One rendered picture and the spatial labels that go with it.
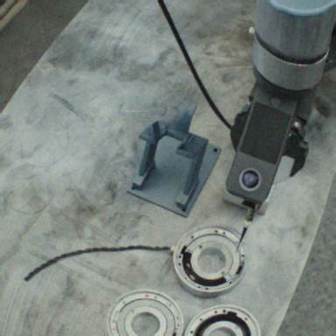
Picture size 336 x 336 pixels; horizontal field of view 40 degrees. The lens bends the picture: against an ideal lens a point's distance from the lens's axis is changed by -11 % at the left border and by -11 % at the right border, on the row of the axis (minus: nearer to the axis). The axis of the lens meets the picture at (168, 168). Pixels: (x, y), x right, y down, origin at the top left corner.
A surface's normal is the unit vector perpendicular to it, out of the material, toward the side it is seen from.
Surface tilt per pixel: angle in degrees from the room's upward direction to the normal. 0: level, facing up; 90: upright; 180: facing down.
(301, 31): 90
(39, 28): 0
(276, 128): 32
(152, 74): 0
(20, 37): 0
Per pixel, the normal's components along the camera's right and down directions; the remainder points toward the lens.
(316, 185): -0.04, -0.49
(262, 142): -0.24, 0.01
